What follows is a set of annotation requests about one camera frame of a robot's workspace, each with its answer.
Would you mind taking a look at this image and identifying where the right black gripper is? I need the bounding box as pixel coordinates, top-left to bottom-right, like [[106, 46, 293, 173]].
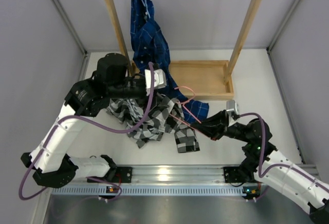
[[191, 109, 252, 143]]

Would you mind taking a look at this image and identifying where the pink wire hanger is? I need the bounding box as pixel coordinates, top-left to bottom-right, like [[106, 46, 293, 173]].
[[170, 86, 209, 124]]

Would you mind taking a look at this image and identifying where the black white checkered shirt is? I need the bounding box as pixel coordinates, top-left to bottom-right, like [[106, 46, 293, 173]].
[[107, 94, 200, 153]]

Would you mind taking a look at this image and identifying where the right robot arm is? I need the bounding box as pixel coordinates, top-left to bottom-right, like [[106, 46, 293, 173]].
[[191, 110, 328, 223]]

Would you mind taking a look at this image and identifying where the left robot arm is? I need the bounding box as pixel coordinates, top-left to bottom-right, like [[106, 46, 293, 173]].
[[21, 53, 155, 189]]

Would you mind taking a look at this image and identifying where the blue plaid shirt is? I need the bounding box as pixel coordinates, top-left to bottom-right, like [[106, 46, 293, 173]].
[[130, 0, 210, 122]]

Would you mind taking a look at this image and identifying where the light blue hanger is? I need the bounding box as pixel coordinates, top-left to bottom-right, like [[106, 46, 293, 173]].
[[142, 0, 151, 21]]

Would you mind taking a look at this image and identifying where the wooden clothes rack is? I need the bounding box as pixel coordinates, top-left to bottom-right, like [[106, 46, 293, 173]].
[[104, 0, 262, 101]]

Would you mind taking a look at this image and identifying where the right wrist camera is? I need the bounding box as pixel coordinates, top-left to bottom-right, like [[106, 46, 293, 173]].
[[226, 100, 240, 120]]

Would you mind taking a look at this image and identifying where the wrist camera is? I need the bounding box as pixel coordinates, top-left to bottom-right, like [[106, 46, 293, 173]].
[[226, 100, 240, 120], [144, 69, 167, 96]]

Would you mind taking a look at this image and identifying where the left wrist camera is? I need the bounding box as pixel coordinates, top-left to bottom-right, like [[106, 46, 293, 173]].
[[144, 69, 167, 96]]

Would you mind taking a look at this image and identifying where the aluminium mounting rail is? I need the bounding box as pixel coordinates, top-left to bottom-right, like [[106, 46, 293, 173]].
[[41, 164, 322, 185]]

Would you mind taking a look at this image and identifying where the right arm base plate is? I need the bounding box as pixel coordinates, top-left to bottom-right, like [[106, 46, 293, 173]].
[[223, 166, 244, 183]]

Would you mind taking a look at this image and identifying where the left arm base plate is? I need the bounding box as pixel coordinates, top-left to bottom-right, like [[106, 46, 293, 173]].
[[112, 166, 133, 183]]

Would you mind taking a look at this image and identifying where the slotted cable duct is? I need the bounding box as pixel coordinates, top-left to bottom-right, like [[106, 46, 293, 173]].
[[51, 184, 260, 196]]

